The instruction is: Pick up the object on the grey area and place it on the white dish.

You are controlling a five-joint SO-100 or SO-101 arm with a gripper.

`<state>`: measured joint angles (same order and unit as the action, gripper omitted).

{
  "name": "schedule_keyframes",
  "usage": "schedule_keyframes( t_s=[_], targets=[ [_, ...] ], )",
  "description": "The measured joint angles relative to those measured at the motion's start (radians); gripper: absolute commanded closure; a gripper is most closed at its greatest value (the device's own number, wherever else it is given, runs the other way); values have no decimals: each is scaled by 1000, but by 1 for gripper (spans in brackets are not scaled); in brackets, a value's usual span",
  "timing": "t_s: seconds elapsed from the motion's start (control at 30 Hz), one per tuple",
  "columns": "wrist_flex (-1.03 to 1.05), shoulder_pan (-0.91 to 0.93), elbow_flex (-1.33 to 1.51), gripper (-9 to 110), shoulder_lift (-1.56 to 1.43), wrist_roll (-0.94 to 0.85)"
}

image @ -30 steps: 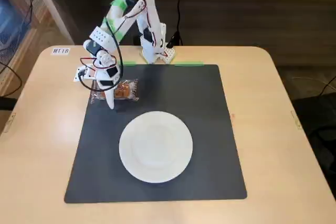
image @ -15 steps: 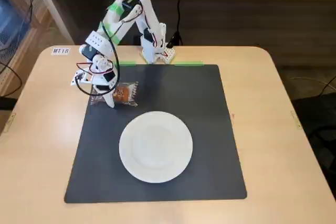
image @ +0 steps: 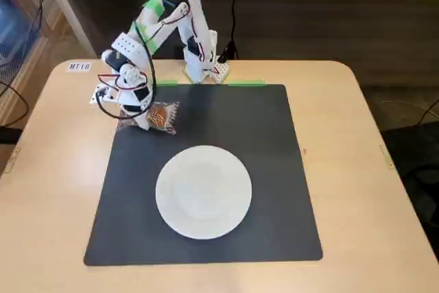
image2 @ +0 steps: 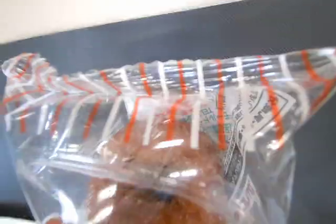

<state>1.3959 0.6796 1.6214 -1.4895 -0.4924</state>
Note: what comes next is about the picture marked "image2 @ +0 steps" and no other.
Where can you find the brown bread bun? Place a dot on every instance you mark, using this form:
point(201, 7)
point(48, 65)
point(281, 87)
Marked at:
point(162, 171)

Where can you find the clear bag red white stripes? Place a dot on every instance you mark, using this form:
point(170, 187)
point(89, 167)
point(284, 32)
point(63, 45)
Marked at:
point(78, 129)

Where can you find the grey textured mat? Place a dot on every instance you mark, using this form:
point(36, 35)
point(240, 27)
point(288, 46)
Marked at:
point(183, 37)

